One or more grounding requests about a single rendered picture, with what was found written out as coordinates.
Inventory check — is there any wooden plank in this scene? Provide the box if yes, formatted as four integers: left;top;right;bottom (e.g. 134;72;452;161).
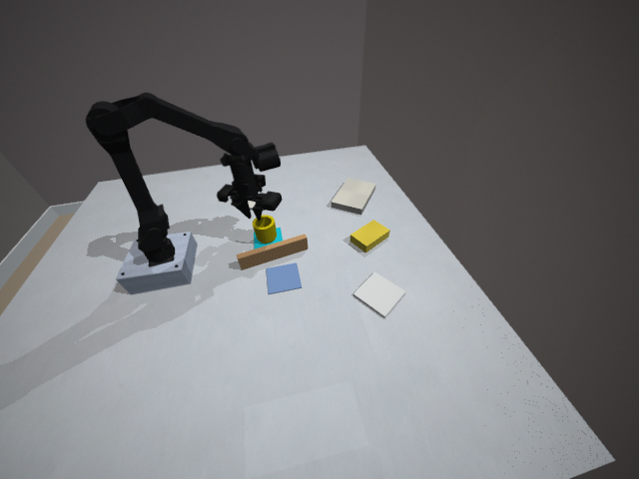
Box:
237;235;309;270

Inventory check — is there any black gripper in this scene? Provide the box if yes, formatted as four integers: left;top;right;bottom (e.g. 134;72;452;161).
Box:
217;174;282;221

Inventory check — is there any yellow rectangular block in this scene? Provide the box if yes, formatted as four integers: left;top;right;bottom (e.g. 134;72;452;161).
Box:
350;220;390;253

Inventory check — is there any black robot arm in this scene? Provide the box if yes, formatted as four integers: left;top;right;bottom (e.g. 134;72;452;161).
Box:
86;93;281;267

